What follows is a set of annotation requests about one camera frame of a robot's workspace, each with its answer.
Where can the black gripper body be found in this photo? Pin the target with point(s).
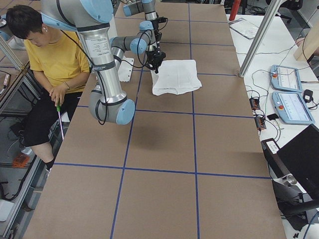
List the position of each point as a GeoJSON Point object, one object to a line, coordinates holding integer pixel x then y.
{"type": "Point", "coordinates": [155, 59]}
{"type": "Point", "coordinates": [155, 25]}

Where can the white long-sleeve printed shirt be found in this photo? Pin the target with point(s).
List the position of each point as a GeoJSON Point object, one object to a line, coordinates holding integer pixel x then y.
{"type": "Point", "coordinates": [175, 77]}

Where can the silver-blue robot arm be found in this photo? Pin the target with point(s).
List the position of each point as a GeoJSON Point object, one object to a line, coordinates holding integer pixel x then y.
{"type": "Point", "coordinates": [148, 8]}
{"type": "Point", "coordinates": [91, 19]}

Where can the red cylinder object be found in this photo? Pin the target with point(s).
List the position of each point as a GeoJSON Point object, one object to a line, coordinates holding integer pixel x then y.
{"type": "Point", "coordinates": [234, 9]}

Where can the white paper booklet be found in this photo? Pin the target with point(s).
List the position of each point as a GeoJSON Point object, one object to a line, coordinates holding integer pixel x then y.
{"type": "Point", "coordinates": [244, 28]}

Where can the person in yellow shirt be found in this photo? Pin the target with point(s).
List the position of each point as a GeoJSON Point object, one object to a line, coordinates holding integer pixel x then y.
{"type": "Point", "coordinates": [58, 65]}

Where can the far orange usb hub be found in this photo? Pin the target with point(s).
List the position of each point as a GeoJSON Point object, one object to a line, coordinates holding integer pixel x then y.
{"type": "Point", "coordinates": [254, 103]}

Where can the orange usb hub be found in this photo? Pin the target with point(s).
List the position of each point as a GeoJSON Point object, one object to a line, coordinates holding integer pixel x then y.
{"type": "Point", "coordinates": [260, 123]}
{"type": "Point", "coordinates": [254, 103]}

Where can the near orange usb hub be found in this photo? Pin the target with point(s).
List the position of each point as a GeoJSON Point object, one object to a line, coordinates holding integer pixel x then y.
{"type": "Point", "coordinates": [260, 123]}

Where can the far blue teach pendant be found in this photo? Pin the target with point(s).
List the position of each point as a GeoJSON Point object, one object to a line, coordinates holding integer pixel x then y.
{"type": "Point", "coordinates": [285, 78]}

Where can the blue teach pendant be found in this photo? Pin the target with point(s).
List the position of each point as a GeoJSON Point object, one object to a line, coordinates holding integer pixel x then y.
{"type": "Point", "coordinates": [291, 108]}
{"type": "Point", "coordinates": [285, 78]}

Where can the near blue teach pendant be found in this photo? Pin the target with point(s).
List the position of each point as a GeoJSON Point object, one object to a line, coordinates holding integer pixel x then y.
{"type": "Point", "coordinates": [291, 108]}

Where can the small black adapter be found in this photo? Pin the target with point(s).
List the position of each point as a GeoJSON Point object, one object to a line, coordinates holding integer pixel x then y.
{"type": "Point", "coordinates": [308, 95]}

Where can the black laptop computer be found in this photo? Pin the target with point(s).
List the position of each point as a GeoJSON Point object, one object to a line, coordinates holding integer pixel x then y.
{"type": "Point", "coordinates": [299, 157]}

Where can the white camera pole base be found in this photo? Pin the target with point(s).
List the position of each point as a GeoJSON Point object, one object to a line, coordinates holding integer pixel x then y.
{"type": "Point", "coordinates": [126, 66]}

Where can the green-handled pink stick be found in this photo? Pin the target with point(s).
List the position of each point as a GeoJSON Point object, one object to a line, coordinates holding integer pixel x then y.
{"type": "Point", "coordinates": [60, 120]}

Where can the aluminium frame post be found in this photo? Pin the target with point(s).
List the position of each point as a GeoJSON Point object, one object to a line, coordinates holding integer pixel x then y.
{"type": "Point", "coordinates": [263, 28]}

